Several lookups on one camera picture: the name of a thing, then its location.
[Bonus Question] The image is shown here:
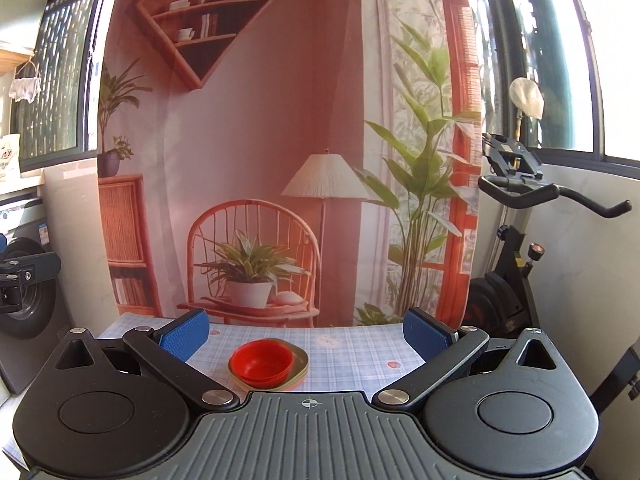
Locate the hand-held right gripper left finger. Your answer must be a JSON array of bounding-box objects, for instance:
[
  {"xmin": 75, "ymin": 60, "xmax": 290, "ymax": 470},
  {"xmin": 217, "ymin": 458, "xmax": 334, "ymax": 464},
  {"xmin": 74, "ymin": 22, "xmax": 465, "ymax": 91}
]
[{"xmin": 54, "ymin": 308, "xmax": 241, "ymax": 411}]

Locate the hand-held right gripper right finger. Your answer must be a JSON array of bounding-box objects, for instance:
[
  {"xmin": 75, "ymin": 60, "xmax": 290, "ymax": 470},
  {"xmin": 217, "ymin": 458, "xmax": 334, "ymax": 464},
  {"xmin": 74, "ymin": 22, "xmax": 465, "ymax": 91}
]
[{"xmin": 372, "ymin": 307, "xmax": 569, "ymax": 409}]

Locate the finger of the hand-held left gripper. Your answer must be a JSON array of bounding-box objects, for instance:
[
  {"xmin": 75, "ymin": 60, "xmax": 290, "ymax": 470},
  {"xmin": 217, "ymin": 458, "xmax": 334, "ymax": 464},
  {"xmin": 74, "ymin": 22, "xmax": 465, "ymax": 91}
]
[{"xmin": 0, "ymin": 234, "xmax": 62, "ymax": 314}]

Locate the red bowl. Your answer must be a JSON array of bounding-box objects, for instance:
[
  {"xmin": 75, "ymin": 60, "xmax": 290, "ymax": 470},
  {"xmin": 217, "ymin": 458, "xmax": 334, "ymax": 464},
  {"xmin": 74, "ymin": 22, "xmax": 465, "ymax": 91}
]
[{"xmin": 229, "ymin": 339, "xmax": 295, "ymax": 390}]

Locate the green bowl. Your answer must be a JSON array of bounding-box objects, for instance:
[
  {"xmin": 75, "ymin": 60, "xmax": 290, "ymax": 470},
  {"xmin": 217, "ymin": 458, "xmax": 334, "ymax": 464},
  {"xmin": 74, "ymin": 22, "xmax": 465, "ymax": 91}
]
[{"xmin": 227, "ymin": 344, "xmax": 310, "ymax": 390}]

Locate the grey washing machine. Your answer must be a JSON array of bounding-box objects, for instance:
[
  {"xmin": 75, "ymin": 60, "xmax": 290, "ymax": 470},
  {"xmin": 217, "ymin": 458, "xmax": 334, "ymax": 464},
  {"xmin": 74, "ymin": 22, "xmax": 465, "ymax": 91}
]
[{"xmin": 0, "ymin": 199, "xmax": 67, "ymax": 396}]

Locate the plaid tablecloth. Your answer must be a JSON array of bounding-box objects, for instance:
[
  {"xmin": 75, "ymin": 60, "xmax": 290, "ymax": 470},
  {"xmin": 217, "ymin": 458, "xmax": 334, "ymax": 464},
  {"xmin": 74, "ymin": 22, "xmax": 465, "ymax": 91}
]
[{"xmin": 95, "ymin": 316, "xmax": 429, "ymax": 397}]

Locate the black exercise bike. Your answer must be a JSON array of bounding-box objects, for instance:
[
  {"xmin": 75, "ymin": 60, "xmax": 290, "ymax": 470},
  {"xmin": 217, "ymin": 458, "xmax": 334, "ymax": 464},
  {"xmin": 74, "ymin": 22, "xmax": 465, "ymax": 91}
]
[{"xmin": 467, "ymin": 132, "xmax": 640, "ymax": 411}]

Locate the white printed bag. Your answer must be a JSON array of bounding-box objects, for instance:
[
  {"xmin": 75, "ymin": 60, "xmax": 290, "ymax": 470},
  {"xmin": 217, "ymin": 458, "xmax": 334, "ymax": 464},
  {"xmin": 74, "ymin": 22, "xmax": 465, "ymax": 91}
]
[{"xmin": 0, "ymin": 134, "xmax": 22, "ymax": 184}]

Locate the white hanging cloth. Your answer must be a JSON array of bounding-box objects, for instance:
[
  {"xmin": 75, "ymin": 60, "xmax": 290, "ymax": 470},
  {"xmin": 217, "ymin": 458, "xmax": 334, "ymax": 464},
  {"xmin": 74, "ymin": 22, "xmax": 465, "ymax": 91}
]
[{"xmin": 7, "ymin": 74, "xmax": 44, "ymax": 104}]

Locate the window with metal grille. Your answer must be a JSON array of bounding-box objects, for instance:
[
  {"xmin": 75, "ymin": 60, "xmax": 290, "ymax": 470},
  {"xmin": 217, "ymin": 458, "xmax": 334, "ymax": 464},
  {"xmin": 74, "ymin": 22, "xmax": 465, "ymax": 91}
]
[{"xmin": 10, "ymin": 0, "xmax": 113, "ymax": 171}]

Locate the printed backdrop cloth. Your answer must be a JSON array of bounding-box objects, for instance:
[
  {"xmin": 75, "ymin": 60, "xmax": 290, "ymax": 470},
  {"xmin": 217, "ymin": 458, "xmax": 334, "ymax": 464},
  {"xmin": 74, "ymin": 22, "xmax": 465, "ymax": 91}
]
[{"xmin": 96, "ymin": 0, "xmax": 483, "ymax": 330}]

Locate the white wrapped bundle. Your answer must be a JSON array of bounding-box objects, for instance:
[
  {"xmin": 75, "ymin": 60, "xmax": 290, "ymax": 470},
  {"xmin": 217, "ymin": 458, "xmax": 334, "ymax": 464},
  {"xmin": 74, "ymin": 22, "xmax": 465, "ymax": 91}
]
[{"xmin": 508, "ymin": 75, "xmax": 545, "ymax": 121}]

